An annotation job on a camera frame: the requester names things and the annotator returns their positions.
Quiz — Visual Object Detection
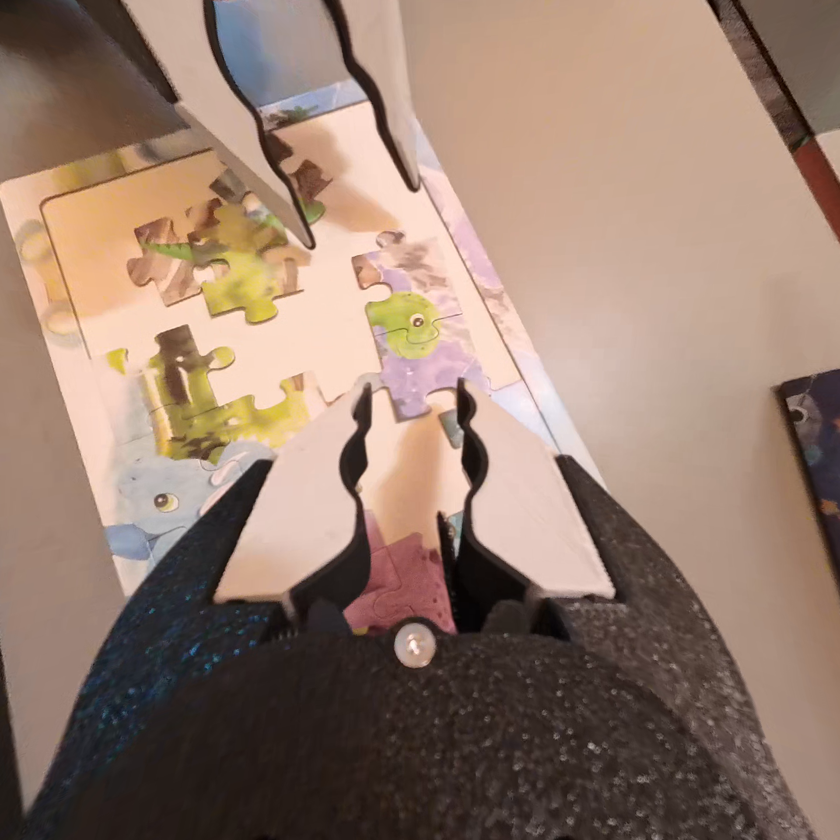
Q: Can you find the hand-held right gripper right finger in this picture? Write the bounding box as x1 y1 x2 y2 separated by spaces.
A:
457 379 618 601

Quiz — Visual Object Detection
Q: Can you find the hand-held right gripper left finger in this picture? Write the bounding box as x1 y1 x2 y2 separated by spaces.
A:
214 382 374 605

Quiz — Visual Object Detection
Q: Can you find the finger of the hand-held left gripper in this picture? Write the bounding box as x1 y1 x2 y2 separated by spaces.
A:
322 0 422 194
121 0 317 252

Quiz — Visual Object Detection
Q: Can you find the dinosaur puzzle tray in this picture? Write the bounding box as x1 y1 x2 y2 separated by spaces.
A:
0 82 606 598

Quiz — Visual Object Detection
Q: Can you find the green dinosaur head puzzle piece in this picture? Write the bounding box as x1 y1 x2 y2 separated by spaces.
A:
351 230 479 422

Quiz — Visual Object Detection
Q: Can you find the green and brown puzzle piece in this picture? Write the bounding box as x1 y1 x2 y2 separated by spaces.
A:
126 217 217 308

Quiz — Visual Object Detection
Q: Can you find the green grass puzzle piece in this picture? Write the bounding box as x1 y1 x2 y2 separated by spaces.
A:
187 203 309 326

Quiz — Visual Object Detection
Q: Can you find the grey desk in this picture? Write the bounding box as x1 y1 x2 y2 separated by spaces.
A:
0 0 840 818

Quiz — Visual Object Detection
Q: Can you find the colourful puzzle box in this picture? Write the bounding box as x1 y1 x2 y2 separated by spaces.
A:
776 369 840 547

